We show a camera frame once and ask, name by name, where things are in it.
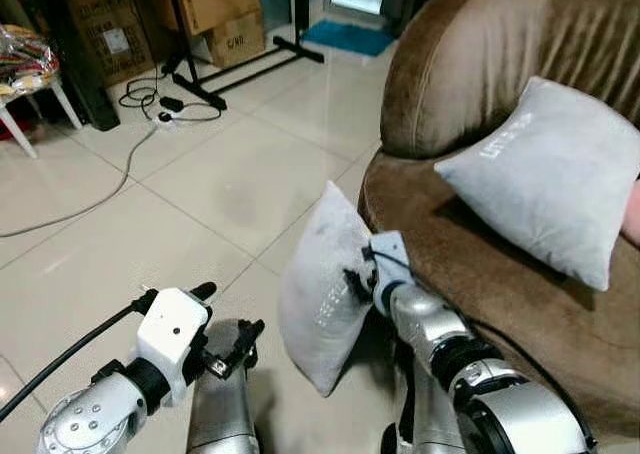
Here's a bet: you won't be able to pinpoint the grey pillow with dotted print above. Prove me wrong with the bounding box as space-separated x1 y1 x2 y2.
277 181 377 398

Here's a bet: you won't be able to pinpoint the brown fabric sofa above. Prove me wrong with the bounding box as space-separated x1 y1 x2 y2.
358 0 640 441

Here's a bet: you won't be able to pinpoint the grey pillow with white print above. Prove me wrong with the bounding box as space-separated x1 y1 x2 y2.
434 76 640 293

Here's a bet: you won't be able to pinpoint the white power strip with plugs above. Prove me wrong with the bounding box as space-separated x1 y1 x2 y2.
153 96 187 129

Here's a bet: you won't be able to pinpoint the black metal stand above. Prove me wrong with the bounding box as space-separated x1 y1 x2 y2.
160 0 327 112

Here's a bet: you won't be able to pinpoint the blue door mat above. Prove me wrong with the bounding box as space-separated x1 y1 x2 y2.
300 19 397 58

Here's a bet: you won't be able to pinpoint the small printed cardboard box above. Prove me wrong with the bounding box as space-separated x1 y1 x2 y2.
204 12 268 71

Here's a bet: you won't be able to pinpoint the cardboard box with white label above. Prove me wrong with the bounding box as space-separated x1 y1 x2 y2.
64 0 157 87

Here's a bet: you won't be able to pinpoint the white stool with colourful bag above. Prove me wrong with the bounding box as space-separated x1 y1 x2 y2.
0 24 87 161

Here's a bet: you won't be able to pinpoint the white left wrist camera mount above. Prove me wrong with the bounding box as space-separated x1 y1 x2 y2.
133 287 212 381

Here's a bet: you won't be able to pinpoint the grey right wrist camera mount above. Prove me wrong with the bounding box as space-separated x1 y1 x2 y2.
366 230 414 311

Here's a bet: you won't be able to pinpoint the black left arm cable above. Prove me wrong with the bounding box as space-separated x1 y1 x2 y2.
0 292 159 423

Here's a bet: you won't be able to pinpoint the grey floor cable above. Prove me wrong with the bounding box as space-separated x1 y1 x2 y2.
0 122 163 241

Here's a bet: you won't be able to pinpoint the black floor cable loops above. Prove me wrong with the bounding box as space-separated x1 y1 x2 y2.
118 66 223 125

